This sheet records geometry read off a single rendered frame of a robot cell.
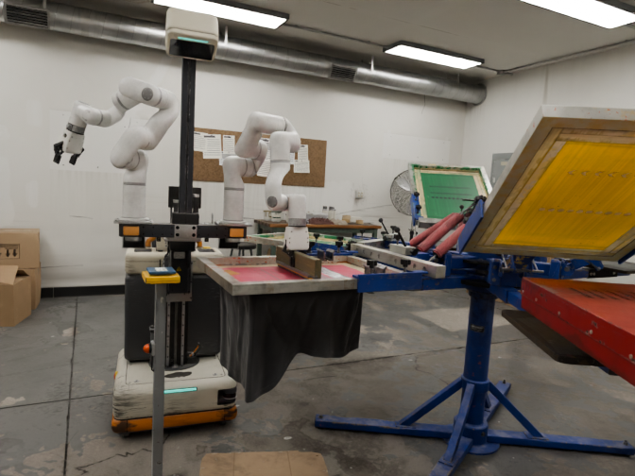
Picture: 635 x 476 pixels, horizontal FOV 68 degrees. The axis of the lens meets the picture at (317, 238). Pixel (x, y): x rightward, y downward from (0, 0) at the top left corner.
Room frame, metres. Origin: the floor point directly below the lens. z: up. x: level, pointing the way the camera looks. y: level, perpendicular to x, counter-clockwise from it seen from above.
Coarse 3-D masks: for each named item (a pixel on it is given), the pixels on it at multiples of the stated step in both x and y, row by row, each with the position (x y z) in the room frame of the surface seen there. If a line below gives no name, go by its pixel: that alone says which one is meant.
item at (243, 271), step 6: (234, 270) 1.98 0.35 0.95; (240, 270) 1.99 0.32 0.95; (246, 270) 1.99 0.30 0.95; (336, 270) 2.12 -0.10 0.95; (342, 270) 2.13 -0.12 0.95; (348, 270) 2.14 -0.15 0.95; (354, 270) 2.15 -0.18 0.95; (234, 276) 1.86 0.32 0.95; (240, 276) 1.87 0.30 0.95; (246, 276) 1.87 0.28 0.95; (252, 276) 1.88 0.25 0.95; (258, 276) 1.89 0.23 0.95
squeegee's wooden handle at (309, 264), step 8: (280, 248) 2.09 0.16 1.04; (280, 256) 2.08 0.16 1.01; (296, 256) 1.92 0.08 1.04; (304, 256) 1.85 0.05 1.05; (288, 264) 1.99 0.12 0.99; (296, 264) 1.92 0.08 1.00; (304, 264) 1.85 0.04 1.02; (312, 264) 1.79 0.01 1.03; (320, 264) 1.78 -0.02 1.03; (312, 272) 1.78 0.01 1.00; (320, 272) 1.78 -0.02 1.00
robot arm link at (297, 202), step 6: (288, 198) 1.96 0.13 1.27; (294, 198) 1.94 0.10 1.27; (300, 198) 1.94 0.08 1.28; (288, 204) 1.96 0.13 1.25; (294, 204) 1.93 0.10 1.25; (300, 204) 1.94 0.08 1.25; (288, 210) 1.95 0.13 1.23; (294, 210) 1.93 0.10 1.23; (300, 210) 1.94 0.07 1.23; (288, 216) 1.96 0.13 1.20; (294, 216) 1.93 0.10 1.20; (300, 216) 1.93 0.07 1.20
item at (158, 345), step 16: (144, 272) 1.83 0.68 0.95; (176, 272) 1.87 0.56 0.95; (160, 288) 1.81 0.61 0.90; (160, 304) 1.81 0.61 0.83; (160, 320) 1.81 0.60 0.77; (160, 336) 1.81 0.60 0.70; (160, 352) 1.81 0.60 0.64; (160, 368) 1.81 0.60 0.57; (160, 384) 1.81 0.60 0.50; (160, 400) 1.81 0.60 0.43; (160, 416) 1.81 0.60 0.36; (160, 432) 1.81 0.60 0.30; (160, 448) 1.81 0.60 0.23; (160, 464) 1.82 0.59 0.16
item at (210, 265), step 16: (224, 256) 2.11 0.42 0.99; (240, 256) 2.14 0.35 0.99; (256, 256) 2.17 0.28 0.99; (272, 256) 2.19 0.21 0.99; (336, 256) 2.33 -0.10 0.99; (352, 256) 2.34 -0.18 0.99; (208, 272) 1.85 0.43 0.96; (224, 272) 1.74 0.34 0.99; (400, 272) 1.95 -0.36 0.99; (224, 288) 1.63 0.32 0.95; (240, 288) 1.55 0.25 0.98; (256, 288) 1.57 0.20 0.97; (272, 288) 1.60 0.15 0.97; (288, 288) 1.63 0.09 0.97; (304, 288) 1.65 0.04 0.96; (320, 288) 1.68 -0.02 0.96; (336, 288) 1.71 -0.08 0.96; (352, 288) 1.74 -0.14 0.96
